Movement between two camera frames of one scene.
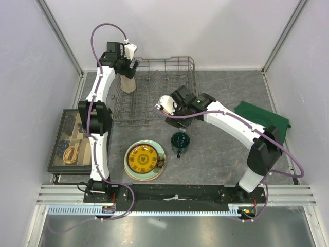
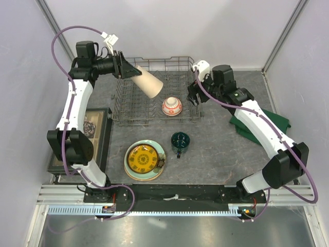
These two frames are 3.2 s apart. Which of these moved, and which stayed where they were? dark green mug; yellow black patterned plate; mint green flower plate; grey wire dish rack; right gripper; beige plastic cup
Moved: beige plastic cup; right gripper
Stayed: dark green mug; yellow black patterned plate; mint green flower plate; grey wire dish rack
